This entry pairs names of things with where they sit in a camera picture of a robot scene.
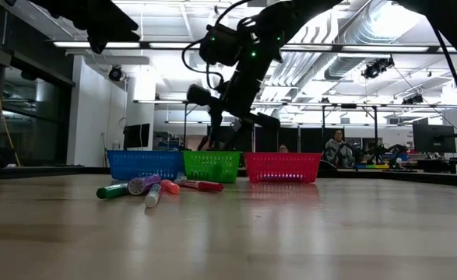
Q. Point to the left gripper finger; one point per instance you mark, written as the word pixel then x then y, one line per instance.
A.
pixel 95 43
pixel 115 31

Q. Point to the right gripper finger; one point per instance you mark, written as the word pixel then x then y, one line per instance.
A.
pixel 215 128
pixel 240 134

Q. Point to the red thin marker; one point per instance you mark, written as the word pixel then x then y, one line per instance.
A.
pixel 206 186

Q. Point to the orange highlighter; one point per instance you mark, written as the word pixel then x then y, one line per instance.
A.
pixel 170 187

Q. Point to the purple highlighter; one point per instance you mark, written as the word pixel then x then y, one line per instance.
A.
pixel 140 186

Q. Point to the thin marker with white end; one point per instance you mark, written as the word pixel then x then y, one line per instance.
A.
pixel 152 199

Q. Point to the green thin marker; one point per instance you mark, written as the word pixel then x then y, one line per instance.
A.
pixel 111 191

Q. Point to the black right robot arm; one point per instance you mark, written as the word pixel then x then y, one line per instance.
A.
pixel 298 15

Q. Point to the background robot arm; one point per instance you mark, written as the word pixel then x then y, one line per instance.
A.
pixel 380 149

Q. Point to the person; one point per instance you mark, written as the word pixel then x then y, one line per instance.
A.
pixel 339 149
pixel 204 143
pixel 283 149

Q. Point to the green plastic basket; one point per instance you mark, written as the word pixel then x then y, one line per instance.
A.
pixel 212 167

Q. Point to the red plastic basket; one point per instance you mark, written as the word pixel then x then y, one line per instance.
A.
pixel 282 167

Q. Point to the black partition screen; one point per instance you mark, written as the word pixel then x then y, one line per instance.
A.
pixel 306 138

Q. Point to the blue plastic basket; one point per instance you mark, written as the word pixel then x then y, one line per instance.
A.
pixel 146 165

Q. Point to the black monitor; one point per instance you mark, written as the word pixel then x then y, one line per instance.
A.
pixel 433 138
pixel 136 135

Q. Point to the cluttered work desk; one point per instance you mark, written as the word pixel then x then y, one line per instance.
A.
pixel 426 165

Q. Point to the black ceiling camera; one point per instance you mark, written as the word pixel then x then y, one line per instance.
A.
pixel 413 100
pixel 372 71
pixel 115 73

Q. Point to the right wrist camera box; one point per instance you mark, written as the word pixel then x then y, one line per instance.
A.
pixel 199 95

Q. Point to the black metal gantry frame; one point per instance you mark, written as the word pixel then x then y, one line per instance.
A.
pixel 323 118

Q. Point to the long ceiling light rail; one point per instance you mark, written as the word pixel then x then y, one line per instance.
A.
pixel 368 48

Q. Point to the silver ventilation duct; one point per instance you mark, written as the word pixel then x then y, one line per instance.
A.
pixel 368 31

